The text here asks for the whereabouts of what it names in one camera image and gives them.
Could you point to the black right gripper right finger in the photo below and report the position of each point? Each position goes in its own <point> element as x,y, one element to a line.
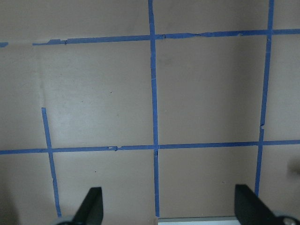
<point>249,209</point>

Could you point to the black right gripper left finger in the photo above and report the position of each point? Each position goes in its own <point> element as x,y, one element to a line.
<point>91,211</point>

